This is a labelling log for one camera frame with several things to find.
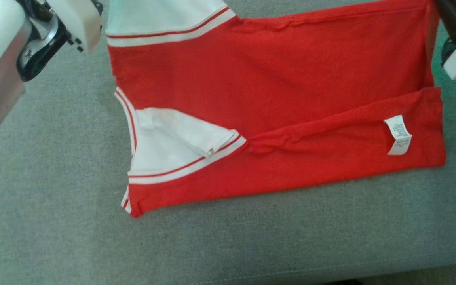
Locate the grey fabric sofa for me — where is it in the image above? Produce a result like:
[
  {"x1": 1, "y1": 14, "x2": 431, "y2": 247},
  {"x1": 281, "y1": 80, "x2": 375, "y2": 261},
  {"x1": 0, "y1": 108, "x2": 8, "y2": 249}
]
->
[{"x1": 0, "y1": 0, "x2": 456, "y2": 285}]

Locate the red and white shirt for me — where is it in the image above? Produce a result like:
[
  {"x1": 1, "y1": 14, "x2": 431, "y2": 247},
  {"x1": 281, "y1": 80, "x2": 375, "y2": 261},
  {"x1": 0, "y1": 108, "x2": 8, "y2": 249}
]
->
[{"x1": 104, "y1": 0, "x2": 447, "y2": 219}]

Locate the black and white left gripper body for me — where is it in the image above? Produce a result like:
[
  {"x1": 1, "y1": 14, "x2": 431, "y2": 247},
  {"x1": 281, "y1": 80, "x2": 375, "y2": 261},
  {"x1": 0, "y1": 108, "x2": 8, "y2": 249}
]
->
[{"x1": 48, "y1": 0, "x2": 104, "y2": 53}]

